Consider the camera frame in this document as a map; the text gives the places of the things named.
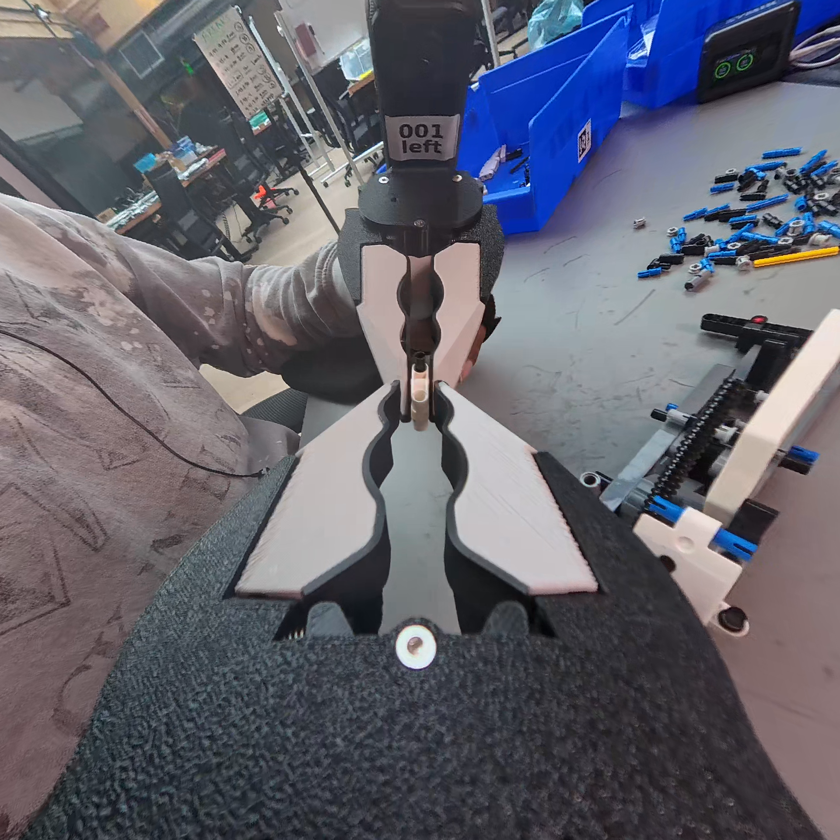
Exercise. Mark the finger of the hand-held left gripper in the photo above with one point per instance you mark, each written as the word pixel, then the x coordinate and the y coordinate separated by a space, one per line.
pixel 462 295
pixel 380 302

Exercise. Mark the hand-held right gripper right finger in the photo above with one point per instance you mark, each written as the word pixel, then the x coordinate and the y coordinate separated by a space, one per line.
pixel 517 525

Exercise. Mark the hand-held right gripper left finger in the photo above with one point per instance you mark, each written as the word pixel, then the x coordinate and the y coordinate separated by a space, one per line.
pixel 307 525

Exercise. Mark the white square toy connector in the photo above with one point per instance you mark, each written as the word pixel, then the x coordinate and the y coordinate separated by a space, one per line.
pixel 419 400

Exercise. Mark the blue bin with square tag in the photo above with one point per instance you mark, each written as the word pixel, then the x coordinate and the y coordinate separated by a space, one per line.
pixel 563 164

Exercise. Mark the white spotted toy panel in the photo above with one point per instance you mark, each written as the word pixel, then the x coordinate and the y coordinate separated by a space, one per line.
pixel 695 571

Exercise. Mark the grey black toy chassis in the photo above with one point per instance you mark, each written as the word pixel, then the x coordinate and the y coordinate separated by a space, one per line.
pixel 774 407

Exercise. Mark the person's left forearm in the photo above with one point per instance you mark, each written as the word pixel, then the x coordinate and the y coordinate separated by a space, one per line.
pixel 262 308

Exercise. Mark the grey desk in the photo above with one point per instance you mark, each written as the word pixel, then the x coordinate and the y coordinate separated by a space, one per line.
pixel 576 315

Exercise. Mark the cluttered brown desk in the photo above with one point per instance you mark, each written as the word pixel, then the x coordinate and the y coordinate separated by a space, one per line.
pixel 163 191

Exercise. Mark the person's left hand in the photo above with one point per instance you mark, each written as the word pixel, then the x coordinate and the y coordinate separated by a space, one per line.
pixel 477 352

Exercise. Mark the black oval pad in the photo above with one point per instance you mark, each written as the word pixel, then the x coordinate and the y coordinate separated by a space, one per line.
pixel 327 374

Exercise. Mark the black mesh chair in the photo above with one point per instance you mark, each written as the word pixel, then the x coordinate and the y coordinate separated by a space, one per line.
pixel 275 411

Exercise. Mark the loose toy parts in bin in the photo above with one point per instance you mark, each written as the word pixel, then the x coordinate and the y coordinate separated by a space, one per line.
pixel 501 163

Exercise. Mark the teal plastic bag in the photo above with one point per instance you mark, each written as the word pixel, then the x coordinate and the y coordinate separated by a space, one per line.
pixel 554 20

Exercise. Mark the printed chart board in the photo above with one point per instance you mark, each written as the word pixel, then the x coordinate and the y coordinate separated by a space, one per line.
pixel 239 59

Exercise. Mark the black office chair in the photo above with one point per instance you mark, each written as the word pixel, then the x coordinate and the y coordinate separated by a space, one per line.
pixel 262 164

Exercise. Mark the blue plastic bin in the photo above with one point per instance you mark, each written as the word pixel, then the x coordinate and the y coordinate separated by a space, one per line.
pixel 656 66

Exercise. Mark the grey toy axle connector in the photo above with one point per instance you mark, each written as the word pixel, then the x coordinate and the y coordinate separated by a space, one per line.
pixel 698 281

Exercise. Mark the pile of blue black pins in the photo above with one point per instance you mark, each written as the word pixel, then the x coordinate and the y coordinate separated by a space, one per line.
pixel 754 223

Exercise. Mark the black power bank green display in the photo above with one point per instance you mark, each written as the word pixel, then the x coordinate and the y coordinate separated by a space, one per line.
pixel 748 53

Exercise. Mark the yellow toy axle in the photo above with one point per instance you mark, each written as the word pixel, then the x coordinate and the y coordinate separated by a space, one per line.
pixel 794 257

